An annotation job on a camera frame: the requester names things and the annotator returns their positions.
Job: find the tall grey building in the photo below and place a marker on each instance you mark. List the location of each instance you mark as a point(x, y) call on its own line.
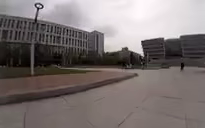
point(96, 41)

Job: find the row of trees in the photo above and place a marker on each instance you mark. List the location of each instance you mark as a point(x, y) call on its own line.
point(56, 57)

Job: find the grey kerb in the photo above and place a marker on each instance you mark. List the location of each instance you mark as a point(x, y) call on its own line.
point(56, 91)

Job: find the layered grey building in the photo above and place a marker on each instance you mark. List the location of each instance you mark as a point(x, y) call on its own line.
point(153, 48)
point(172, 48)
point(193, 46)

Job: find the red brick paving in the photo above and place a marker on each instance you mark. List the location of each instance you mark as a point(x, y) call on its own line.
point(40, 82)

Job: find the grey paved plaza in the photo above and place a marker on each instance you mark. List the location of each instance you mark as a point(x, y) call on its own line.
point(156, 100)

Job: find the long white building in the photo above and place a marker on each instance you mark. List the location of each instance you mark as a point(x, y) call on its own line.
point(40, 33)

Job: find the person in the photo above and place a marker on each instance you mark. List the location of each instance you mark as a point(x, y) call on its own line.
point(182, 64)

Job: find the grass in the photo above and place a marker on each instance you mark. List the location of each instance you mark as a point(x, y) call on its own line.
point(10, 72)

